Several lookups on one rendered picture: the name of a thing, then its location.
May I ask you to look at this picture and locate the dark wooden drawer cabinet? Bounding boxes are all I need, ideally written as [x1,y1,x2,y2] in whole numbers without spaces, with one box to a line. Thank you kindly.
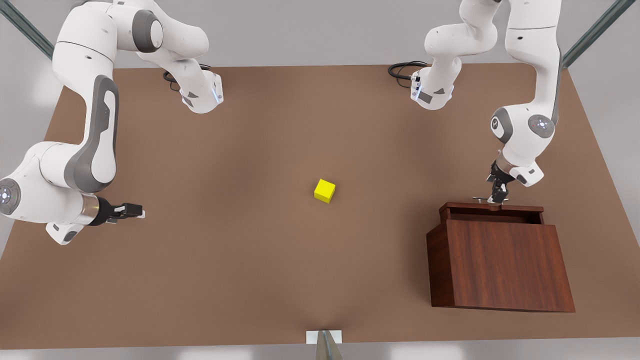
[426,216,576,314]

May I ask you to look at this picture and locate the silver frame post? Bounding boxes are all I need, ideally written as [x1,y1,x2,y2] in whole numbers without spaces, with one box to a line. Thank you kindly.
[0,0,55,61]
[562,0,637,69]
[315,330,344,360]

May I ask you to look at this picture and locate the yellow cube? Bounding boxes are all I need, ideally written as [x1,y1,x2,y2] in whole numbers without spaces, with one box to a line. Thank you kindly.
[314,178,336,204]

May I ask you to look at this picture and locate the white post foot plate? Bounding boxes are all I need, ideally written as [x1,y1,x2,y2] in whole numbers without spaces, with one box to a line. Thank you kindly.
[306,330,343,345]

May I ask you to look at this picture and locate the wooden drawer with metal handle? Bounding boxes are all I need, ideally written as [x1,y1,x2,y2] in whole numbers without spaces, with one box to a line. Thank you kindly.
[439,196,545,226]

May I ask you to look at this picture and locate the black cable loop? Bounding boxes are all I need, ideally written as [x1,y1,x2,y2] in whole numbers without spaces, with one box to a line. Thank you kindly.
[388,61,431,91]
[163,63,213,94]

